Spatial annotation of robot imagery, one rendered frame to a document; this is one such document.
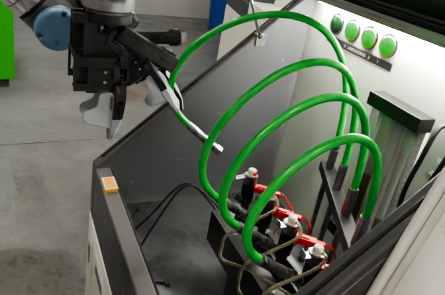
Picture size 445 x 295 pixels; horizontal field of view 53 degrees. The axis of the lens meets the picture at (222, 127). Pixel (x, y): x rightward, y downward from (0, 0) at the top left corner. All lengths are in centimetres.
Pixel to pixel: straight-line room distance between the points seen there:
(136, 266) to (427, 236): 52
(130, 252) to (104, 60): 40
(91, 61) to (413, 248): 51
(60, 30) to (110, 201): 42
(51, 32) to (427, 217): 64
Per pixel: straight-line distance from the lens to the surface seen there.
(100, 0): 66
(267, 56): 120
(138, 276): 87
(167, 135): 117
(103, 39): 70
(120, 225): 98
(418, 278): 64
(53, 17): 81
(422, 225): 65
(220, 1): 692
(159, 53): 72
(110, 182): 109
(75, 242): 242
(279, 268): 73
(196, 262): 110
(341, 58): 93
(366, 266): 66
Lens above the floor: 156
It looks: 24 degrees down
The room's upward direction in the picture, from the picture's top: 10 degrees clockwise
